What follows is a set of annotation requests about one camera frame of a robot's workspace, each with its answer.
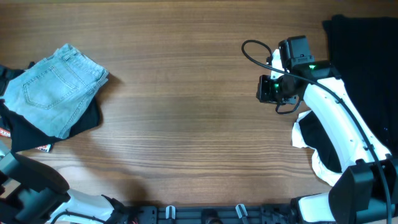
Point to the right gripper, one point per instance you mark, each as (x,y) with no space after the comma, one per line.
(263,95)

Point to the light blue denim shorts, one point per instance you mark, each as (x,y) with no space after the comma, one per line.
(54,93)

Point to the black garment stack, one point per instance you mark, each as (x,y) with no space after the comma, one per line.
(26,136)

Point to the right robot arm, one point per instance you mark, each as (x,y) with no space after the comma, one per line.
(366,191)

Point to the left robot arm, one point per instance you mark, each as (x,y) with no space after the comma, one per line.
(44,196)

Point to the white and black garment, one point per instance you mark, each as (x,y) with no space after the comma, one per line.
(308,132)

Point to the black shirt with logo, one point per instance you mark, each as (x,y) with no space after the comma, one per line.
(364,51)

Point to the orange Maxxis label card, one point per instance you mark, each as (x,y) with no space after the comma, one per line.
(45,148)

